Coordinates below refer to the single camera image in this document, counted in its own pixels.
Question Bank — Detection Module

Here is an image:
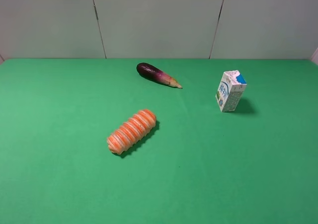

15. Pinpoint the orange striped bread roll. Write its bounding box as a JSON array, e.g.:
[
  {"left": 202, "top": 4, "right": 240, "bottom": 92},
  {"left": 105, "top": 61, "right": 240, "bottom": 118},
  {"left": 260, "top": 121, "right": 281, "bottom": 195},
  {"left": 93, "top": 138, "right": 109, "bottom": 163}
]
[{"left": 107, "top": 109, "right": 157, "bottom": 155}]

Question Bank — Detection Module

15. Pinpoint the white blue milk carton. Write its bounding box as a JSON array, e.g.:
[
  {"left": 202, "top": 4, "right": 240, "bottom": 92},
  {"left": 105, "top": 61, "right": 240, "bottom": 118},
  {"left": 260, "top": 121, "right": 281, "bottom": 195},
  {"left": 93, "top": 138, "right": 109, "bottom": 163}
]
[{"left": 216, "top": 70, "right": 247, "bottom": 112}]

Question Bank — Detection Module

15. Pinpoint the purple eggplant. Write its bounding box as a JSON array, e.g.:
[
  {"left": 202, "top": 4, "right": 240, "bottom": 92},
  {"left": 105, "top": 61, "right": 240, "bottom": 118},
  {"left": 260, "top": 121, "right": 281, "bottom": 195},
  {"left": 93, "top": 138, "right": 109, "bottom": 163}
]
[{"left": 136, "top": 63, "right": 182, "bottom": 89}]

